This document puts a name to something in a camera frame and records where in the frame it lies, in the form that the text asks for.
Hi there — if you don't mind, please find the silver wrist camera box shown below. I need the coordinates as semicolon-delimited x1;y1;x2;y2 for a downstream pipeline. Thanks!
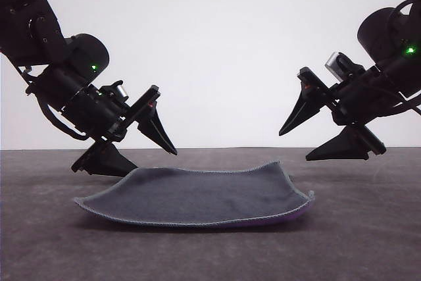
324;51;350;82
111;81;130;100

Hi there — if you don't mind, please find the grey table cloth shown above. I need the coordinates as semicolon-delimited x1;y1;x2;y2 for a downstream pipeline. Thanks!
0;147;421;281

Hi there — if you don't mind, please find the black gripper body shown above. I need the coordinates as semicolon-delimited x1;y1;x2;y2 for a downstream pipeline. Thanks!
297;67;401;157
62;85;162;174

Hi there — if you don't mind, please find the purple towel with grey hem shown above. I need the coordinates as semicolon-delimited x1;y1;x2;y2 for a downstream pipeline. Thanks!
72;161;316;229

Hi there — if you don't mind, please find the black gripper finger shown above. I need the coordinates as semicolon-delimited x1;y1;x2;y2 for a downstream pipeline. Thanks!
84;144;139;178
278;80;327;137
137;108;179;157
305;126;374;162

